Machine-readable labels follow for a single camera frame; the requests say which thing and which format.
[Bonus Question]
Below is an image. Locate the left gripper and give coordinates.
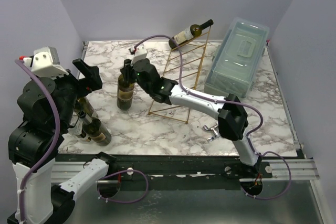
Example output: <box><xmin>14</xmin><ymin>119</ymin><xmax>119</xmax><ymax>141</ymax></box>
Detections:
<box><xmin>43</xmin><ymin>57</ymin><xmax>103</xmax><ymax>129</ymax></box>

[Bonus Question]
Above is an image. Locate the wine bottle brown label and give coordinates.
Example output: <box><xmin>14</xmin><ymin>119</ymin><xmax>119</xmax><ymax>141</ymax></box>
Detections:
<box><xmin>117</xmin><ymin>74</ymin><xmax>135</xmax><ymax>111</ymax></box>

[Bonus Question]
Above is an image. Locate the wine bottle white label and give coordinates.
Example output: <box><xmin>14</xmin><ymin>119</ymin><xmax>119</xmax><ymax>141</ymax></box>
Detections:
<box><xmin>169</xmin><ymin>19</ymin><xmax>214</xmax><ymax>49</ymax></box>

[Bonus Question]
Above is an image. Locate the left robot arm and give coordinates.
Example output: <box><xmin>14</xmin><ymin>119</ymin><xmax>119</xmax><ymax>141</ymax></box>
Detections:
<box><xmin>7</xmin><ymin>57</ymin><xmax>117</xmax><ymax>223</ymax></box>

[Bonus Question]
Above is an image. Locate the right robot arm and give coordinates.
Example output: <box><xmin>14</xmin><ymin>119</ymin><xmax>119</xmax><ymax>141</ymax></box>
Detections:
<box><xmin>121</xmin><ymin>58</ymin><xmax>261</xmax><ymax>178</ymax></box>

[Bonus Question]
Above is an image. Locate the rear dark wine bottle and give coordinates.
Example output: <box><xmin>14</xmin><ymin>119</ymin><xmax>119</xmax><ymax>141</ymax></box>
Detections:
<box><xmin>74</xmin><ymin>97</ymin><xmax>98</xmax><ymax>118</ymax></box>

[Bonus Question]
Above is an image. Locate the dark wine bottle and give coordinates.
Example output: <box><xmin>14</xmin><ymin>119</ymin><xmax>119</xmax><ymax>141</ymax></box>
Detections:
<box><xmin>74</xmin><ymin>97</ymin><xmax>98</xmax><ymax>118</ymax></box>
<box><xmin>78</xmin><ymin>111</ymin><xmax>111</xmax><ymax>146</ymax></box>

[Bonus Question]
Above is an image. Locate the front dark wine bottle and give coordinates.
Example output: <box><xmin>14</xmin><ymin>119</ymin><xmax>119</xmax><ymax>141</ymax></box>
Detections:
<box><xmin>78</xmin><ymin>111</ymin><xmax>111</xmax><ymax>146</ymax></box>

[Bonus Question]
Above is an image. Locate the clear glass bottle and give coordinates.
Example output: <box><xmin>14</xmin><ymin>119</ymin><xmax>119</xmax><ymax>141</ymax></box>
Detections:
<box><xmin>68</xmin><ymin>117</ymin><xmax>88</xmax><ymax>142</ymax></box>

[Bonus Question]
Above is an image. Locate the translucent green plastic toolbox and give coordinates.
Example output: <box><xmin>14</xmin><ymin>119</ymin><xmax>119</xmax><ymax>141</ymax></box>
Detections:
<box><xmin>204</xmin><ymin>17</ymin><xmax>269</xmax><ymax>98</ymax></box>

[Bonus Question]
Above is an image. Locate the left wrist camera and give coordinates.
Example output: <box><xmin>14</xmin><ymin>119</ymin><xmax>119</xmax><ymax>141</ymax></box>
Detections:
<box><xmin>19</xmin><ymin>46</ymin><xmax>69</xmax><ymax>79</ymax></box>

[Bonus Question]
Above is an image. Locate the gold wire wine rack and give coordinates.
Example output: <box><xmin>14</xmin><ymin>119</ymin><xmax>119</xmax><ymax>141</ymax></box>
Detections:
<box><xmin>148</xmin><ymin>27</ymin><xmax>211</xmax><ymax>124</ymax></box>

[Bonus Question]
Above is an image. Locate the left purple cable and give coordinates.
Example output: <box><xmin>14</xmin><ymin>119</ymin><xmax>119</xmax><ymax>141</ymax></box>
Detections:
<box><xmin>14</xmin><ymin>60</ymin><xmax>61</xmax><ymax>222</ymax></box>

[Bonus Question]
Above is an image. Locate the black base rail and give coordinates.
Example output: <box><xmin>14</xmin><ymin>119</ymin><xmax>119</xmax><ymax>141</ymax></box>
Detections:
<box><xmin>51</xmin><ymin>153</ymin><xmax>272</xmax><ymax>191</ymax></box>

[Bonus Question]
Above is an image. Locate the aluminium frame rail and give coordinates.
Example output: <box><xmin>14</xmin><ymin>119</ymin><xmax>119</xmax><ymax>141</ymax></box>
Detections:
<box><xmin>51</xmin><ymin>159</ymin><xmax>320</xmax><ymax>184</ymax></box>

